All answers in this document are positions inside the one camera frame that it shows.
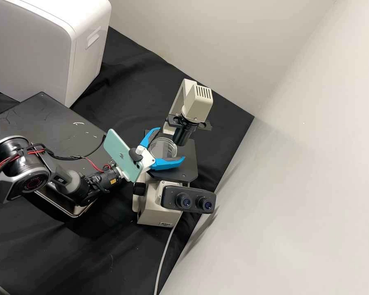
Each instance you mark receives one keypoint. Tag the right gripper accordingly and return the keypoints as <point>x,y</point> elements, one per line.
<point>147,159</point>

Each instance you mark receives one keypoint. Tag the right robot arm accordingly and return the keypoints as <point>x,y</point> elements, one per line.
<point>27,172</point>

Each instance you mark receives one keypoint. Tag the petri dish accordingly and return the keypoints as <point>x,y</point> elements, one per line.
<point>163,147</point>

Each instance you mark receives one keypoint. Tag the cream microscope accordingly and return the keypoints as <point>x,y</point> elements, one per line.
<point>160,196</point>

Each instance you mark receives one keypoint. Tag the black tray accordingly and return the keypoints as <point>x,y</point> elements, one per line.
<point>49,123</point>

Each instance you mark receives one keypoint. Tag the white box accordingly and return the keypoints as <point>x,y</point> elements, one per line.
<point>40,49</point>

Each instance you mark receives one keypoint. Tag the right wrist camera phone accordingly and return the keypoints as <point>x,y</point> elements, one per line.
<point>120,153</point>

